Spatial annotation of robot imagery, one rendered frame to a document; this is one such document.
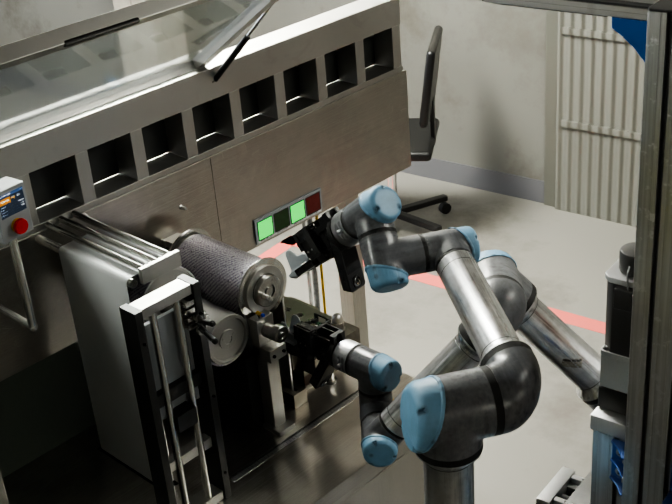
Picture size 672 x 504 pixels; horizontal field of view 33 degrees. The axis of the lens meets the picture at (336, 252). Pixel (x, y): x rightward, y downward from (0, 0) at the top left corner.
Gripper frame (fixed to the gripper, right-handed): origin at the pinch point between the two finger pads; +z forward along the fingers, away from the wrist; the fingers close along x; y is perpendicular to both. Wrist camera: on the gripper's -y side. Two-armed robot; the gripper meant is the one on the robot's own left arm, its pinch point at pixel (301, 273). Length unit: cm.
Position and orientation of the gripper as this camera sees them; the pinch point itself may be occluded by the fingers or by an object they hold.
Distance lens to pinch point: 240.2
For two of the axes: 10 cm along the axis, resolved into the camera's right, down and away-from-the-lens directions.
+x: -6.9, 3.9, -6.2
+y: -5.2, -8.5, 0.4
